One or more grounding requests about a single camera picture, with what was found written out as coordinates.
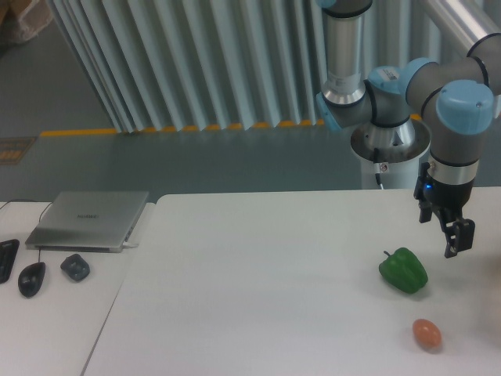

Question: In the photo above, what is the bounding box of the dark grey small holder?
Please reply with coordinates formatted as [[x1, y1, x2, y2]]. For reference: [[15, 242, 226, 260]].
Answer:
[[60, 254, 90, 282]]

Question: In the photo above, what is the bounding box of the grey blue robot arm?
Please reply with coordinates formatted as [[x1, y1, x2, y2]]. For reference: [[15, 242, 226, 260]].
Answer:
[[316, 1, 500, 258]]

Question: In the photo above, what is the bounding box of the grey corrugated partition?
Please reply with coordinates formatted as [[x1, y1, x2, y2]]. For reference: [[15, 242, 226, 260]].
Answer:
[[49, 1, 452, 132]]

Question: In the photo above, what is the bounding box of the black keyboard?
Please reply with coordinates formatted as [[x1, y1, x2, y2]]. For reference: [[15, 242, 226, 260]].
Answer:
[[0, 239, 20, 284]]

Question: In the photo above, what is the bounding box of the silver closed laptop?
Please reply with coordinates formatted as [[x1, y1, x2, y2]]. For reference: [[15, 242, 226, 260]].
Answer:
[[25, 191, 149, 252]]

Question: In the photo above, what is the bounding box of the black computer mouse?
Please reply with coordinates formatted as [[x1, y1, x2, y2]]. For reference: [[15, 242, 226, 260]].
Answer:
[[18, 262, 46, 298]]

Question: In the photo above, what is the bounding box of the cardboard box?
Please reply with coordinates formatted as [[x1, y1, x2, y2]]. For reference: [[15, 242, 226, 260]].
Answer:
[[1, 0, 53, 56]]

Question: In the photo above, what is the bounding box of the brown egg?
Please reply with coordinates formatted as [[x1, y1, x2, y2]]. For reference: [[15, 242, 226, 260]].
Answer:
[[412, 319, 442, 349]]

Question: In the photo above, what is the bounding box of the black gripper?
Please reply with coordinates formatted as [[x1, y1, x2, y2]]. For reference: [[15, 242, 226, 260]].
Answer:
[[413, 162, 475, 258]]

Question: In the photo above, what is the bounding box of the green bell pepper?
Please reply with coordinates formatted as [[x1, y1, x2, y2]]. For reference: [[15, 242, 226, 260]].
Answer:
[[378, 248, 428, 295]]

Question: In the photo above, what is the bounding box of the black mouse cable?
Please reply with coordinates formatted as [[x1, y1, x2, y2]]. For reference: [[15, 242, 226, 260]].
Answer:
[[0, 199, 54, 266]]

